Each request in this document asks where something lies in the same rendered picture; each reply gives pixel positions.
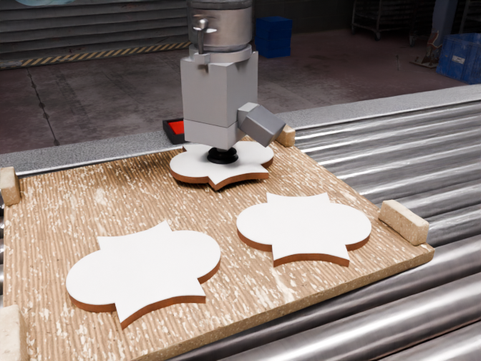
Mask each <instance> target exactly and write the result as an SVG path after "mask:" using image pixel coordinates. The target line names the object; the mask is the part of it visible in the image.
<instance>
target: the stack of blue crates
mask: <svg viewBox="0 0 481 361"><path fill-rule="evenodd" d="M292 21H293V20H292V19H287V18H283V17H280V16H270V17H261V18H256V36H255V46H256V51H258V54H259V55H261V56H263V57H266V58H268V59H269V58H275V57H286V56H290V54H291V48H290V46H291V29H292Z"/></svg>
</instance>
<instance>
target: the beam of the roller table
mask: <svg viewBox="0 0 481 361"><path fill-rule="evenodd" d="M480 101H481V84H476V85H467V86H461V87H452V88H447V89H442V90H432V91H428V92H418V93H413V94H408V95H399V96H393V97H385V98H379V99H374V100H365V101H360V102H350V103H345V104H340V105H331V106H325V107H317V108H311V109H306V110H297V111H292V112H282V113H278V114H274V115H275V116H276V117H278V118H280V119H281V120H282V121H284V122H285V123H286V124H287V125H288V126H290V127H292V128H293V129H294V130H295V131H296V132H298V131H303V130H311V129H316V128H321V127H329V126H334V125H342V124H347V123H351V122H359V121H364V120H372V119H377V118H381V117H389V116H394V115H403V114H407V113H412V112H420V111H425V110H433V109H437V108H442V107H450V106H455V105H463V104H467V103H472V102H480ZM183 145H201V144H199V143H193V142H191V143H182V144H177V145H173V143H172V142H171V140H170V139H169V137H168V136H167V134H166V132H165V131H164V130H161V131H156V132H151V133H142V134H136V135H128V136H122V137H117V138H108V139H103V140H93V141H88V142H83V143H74V144H68V145H60V146H54V147H49V148H40V149H35V150H25V151H21V152H15V153H6V154H1V155H0V169H1V168H7V167H14V170H15V172H16V175H17V177H18V178H21V177H26V176H31V175H39V174H43V173H52V172H57V171H61V170H69V169H74V168H81V167H86V166H90V165H96V164H101V163H108V162H112V161H116V160H123V159H128V158H134V157H138V156H143V155H149V154H153V153H161V152H165V151H169V150H176V149H180V148H183Z"/></svg>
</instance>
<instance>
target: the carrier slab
mask: <svg viewBox="0 0 481 361"><path fill-rule="evenodd" d="M268 147H269V148H270V149H271V150H272V151H273V163H272V164H271V165H270V166H269V167H268V168H266V170H267V171H268V179H248V180H242V181H238V182H235V183H230V184H228V185H226V186H223V187H222V188H220V189H218V190H217V191H215V190H214V189H213V187H212V186H211V185H210V184H209V183H186V182H182V181H180V180H178V179H176V178H174V177H173V176H172V174H171V172H170V161H171V160H172V159H173V158H174V157H175V156H176V155H179V154H181V153H184V152H183V149H182V148H180V149H176V150H169V151H165V152H161V153H153V154H149V155H143V156H138V157H134V158H128V159H123V160H116V161H112V162H108V163H101V164H96V165H90V166H86V167H81V168H75V169H71V170H63V171H59V172H55V173H48V174H44V175H37V176H33V177H29V178H22V179H19V194H20V202H19V203H18V204H14V205H11V206H5V205H4V296H3V308H4V307H9V306H12V305H18V306H19V308H20V310H21V313H22V315H23V318H24V320H25V322H26V324H27V328H26V347H27V352H28V361H163V360H167V359H169V358H171V357H174V356H177V355H180V354H182V353H185V352H188V351H191V350H194V349H196V348H199V347H202V346H204V345H207V344H210V343H211V342H215V341H217V340H221V339H223V338H225V337H228V336H231V335H233V334H236V333H239V332H242V331H244V330H247V329H250V328H252V327H255V326H258V325H260V324H263V323H265V322H269V321H271V320H273V319H276V318H279V317H282V316H284V315H287V314H290V313H292V312H295V311H298V310H300V309H303V308H306V307H309V306H311V305H313V304H317V303H319V302H322V301H325V300H327V299H330V298H332V297H336V296H338V295H340V294H343V293H346V292H349V291H351V290H354V289H357V288H359V287H362V286H365V285H367V284H370V283H373V282H375V281H379V280H380V279H384V278H386V277H388V276H391V275H394V274H397V273H399V272H402V271H405V270H408V269H411V268H413V267H416V266H419V265H421V264H424V263H427V262H428V261H431V260H432V259H433V256H434V251H435V249H434V248H433V247H431V246H430V245H429V244H427V243H426V242H424V243H422V244H419V245H417V246H414V245H412V244H411V243H409V242H408V241H407V240H406V239H405V238H404V237H403V236H402V235H400V234H399V233H398V232H397V231H395V230H394V229H393V228H392V227H391V226H389V225H388V224H387V223H385V222H383V221H382V220H381V219H379V212H380V210H381V209H380V208H378V207H377V206H375V205H374V204H373V203H372V202H370V201H369V200H367V199H366V198H365V197H363V196H362V195H361V194H359V193H358V192H356V191H355V190H354V189H353V188H351V187H350V186H348V185H347V184H345V182H343V181H342V180H340V179H339V178H337V177H336V176H335V175H334V174H332V173H330V172H329V171H328V170H327V169H325V168H324V167H323V166H321V165H319V164H318V163H317V162H316V161H315V160H313V159H312V158H310V157H308V156H307V155H306V154H305V153H303V152H302V151H301V150H299V149H298V148H297V147H295V146H291V147H285V146H284V145H282V144H281V143H279V142H278V141H277V140H274V141H273V142H272V143H271V144H270V145H269V146H268ZM266 193H272V194H275V195H278V196H286V197H309V196H316V195H319V194H322V193H327V195H328V197H329V200H330V203H338V204H343V205H346V206H350V207H352V208H355V209H356V210H358V211H360V212H362V213H363V214H364V215H365V216H366V217H367V218H368V219H369V221H370V223H371V233H370V237H369V240H368V242H367V243H366V244H365V245H364V246H363V247H361V248H359V249H356V250H353V251H347V253H348V255H349V259H350V261H349V267H345V266H342V265H339V264H334V263H331V262H327V261H292V262H289V263H287V264H282V265H280V266H277V267H274V268H273V257H272V252H267V251H260V250H257V249H254V248H252V247H250V246H248V245H246V244H245V243H243V242H242V241H241V240H240V238H239V237H238V234H237V219H238V216H239V215H240V213H241V212H242V211H244V210H245V209H247V208H249V207H251V206H254V205H257V204H261V203H266ZM165 220H166V221H167V223H168V225H169V227H170V229H171V231H172V232H173V231H197V232H201V233H203V234H206V235H208V236H210V237H211V238H212V239H214V240H215V241H216V242H217V244H218V245H219V248H220V267H219V269H218V271H217V272H216V274H215V275H214V276H213V277H212V278H211V279H209V280H208V281H206V282H205V283H203V284H201V285H200V286H201V288H202V290H203V291H204V293H205V298H206V304H199V303H185V304H174V305H171V306H169V307H165V308H162V309H158V310H155V311H153V312H149V313H147V314H145V315H143V316H142V317H140V318H139V319H137V320H135V321H134V322H133V323H132V324H130V325H129V326H128V327H126V328H125V329H123V330H122V328H121V326H120V321H119V317H118V315H117V311H113V312H103V313H97V312H88V311H85V310H83V309H80V308H79V307H77V306H75V305H74V304H73V303H72V301H71V300H70V298H69V295H68V291H67V286H66V280H67V275H68V273H69V271H70V270H71V268H72V267H73V266H74V265H75V264H76V263H77V262H78V261H79V260H81V259H83V258H84V257H85V256H87V255H89V254H91V253H94V252H96V251H99V250H100V247H99V242H98V238H97V237H98V236H104V237H115V236H126V235H130V234H135V233H138V232H141V231H146V230H148V229H150V228H153V227H155V226H156V225H158V224H160V223H162V222H163V221H165Z"/></svg>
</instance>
